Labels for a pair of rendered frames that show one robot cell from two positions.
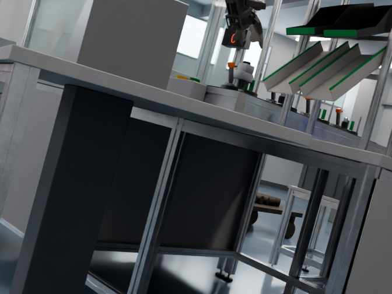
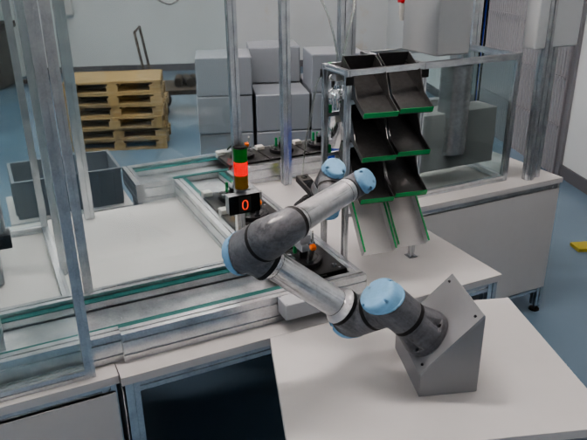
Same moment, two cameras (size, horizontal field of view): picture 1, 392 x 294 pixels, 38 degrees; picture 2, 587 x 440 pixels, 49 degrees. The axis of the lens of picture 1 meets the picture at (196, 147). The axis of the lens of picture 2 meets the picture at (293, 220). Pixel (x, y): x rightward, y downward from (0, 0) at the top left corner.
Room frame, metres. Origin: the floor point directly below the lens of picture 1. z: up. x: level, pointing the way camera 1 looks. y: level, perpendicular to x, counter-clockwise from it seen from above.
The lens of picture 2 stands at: (1.42, 1.96, 2.06)
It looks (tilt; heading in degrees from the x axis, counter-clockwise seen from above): 23 degrees down; 289
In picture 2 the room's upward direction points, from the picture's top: 1 degrees counter-clockwise
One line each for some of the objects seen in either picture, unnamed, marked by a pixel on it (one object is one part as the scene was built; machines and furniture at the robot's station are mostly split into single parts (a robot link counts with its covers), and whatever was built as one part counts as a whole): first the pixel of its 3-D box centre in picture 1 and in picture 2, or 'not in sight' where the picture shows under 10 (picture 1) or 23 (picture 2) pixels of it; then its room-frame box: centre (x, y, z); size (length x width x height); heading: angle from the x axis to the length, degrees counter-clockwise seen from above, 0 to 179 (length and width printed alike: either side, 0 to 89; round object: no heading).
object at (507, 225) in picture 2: not in sight; (438, 243); (1.72, -1.59, 0.43); 1.11 x 0.68 x 0.86; 44
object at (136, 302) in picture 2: not in sight; (227, 290); (2.32, 0.09, 0.91); 0.84 x 0.28 x 0.10; 44
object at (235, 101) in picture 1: (156, 89); (252, 310); (2.18, 0.20, 0.91); 0.89 x 0.06 x 0.11; 44
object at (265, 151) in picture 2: not in sight; (281, 143); (2.65, -1.42, 1.01); 0.24 x 0.24 x 0.13; 44
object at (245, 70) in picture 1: (246, 72); (301, 238); (2.09, -0.11, 1.06); 0.08 x 0.04 x 0.07; 135
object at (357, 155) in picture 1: (297, 148); (258, 246); (2.40, -0.42, 0.85); 1.50 x 1.41 x 0.03; 44
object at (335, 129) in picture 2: not in sight; (339, 108); (2.22, -1.09, 1.32); 0.14 x 0.14 x 0.38
